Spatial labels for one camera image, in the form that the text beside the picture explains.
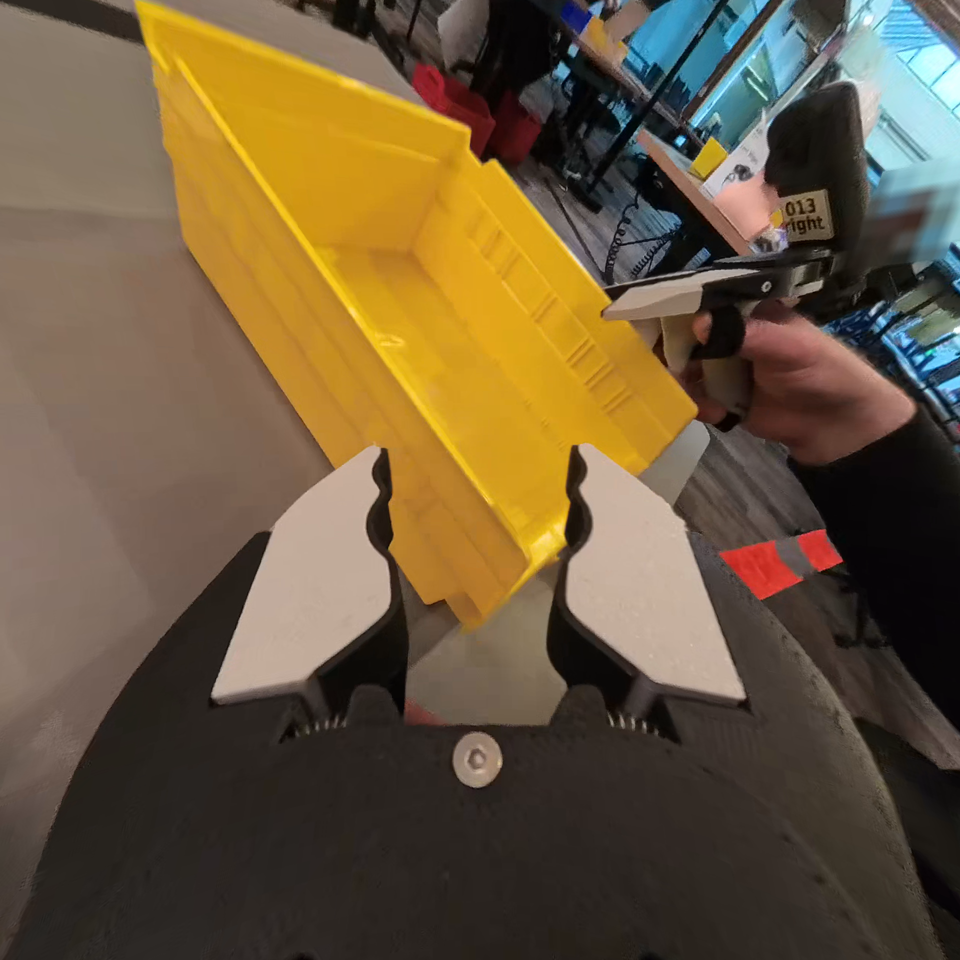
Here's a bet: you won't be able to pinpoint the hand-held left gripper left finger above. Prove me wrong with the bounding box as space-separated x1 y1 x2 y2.
210 445 410 715

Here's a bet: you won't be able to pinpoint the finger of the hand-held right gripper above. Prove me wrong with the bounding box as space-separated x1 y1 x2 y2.
602 273 712 374
602 257 760 294

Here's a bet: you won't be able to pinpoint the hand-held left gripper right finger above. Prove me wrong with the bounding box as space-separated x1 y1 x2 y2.
546 442 749 715

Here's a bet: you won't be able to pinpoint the yellow plastic box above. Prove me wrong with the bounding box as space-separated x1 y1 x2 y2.
133 0 700 631

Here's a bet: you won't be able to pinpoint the person's right hand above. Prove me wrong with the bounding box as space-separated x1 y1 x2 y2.
678 300 918 468

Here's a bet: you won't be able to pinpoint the wooden table black legs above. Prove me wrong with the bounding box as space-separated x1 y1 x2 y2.
637 129 760 260

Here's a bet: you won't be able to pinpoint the small yellow bin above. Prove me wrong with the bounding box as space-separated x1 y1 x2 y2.
688 137 730 181

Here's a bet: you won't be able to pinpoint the red floor tape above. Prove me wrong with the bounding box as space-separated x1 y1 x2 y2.
718 528 845 601

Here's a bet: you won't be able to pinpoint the long wooden table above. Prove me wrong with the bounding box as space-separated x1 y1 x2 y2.
558 15 710 211

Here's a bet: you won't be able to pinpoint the red plastic bin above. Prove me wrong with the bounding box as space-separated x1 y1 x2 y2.
411 63 498 159
491 90 543 165

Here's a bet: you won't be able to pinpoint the black coiled cable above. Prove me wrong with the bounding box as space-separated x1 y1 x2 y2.
603 180 680 279

